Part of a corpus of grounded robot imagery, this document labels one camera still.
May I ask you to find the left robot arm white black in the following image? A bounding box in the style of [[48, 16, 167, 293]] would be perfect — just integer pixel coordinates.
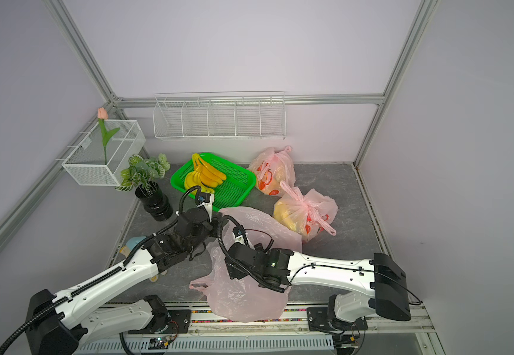
[[0, 207, 221, 354]]

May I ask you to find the pink artificial tulip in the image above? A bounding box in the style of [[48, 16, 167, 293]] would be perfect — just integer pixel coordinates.
[[97, 108, 120, 165]]

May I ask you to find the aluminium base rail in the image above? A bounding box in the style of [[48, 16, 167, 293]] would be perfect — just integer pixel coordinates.
[[76, 304, 444, 354]]

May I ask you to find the plain pink plastic bag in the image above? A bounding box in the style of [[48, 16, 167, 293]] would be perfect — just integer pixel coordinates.
[[189, 206, 302, 322]]

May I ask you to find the green potted plant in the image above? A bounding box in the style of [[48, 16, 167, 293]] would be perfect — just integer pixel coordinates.
[[115, 154, 171, 196]]

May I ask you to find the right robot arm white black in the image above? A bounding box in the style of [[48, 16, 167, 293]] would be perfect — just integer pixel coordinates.
[[220, 243, 412, 323]]

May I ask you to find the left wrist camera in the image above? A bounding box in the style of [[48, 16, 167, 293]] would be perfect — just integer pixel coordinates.
[[195, 192, 214, 220]]

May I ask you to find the printed pink plastic bag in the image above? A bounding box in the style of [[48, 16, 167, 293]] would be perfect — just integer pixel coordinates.
[[273, 181, 338, 242], [248, 146, 296, 197]]

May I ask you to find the green plastic basket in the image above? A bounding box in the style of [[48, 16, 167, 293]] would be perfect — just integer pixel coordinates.
[[171, 152, 256, 212]]

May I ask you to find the yellow white work glove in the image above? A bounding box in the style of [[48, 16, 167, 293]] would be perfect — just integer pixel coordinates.
[[123, 248, 161, 283]]

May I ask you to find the white wire shelf back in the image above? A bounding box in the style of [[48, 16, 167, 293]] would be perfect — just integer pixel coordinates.
[[152, 91, 287, 139]]

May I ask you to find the yellow banana bunch in basket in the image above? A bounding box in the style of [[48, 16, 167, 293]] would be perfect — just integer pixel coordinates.
[[184, 154, 227, 193]]

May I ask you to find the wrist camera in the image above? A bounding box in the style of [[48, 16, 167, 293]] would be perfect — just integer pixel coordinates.
[[233, 226, 249, 246], [195, 192, 214, 220]]

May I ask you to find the white wire basket left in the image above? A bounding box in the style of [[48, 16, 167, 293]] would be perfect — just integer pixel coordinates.
[[62, 119, 146, 187]]

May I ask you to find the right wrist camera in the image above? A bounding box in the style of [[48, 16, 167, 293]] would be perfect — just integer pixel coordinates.
[[233, 226, 249, 246]]

